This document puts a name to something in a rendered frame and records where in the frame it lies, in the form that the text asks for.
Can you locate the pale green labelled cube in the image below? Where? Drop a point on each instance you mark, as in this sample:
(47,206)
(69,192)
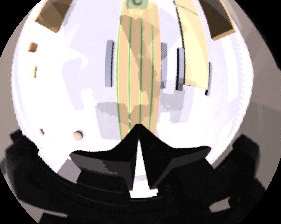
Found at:
(142,4)

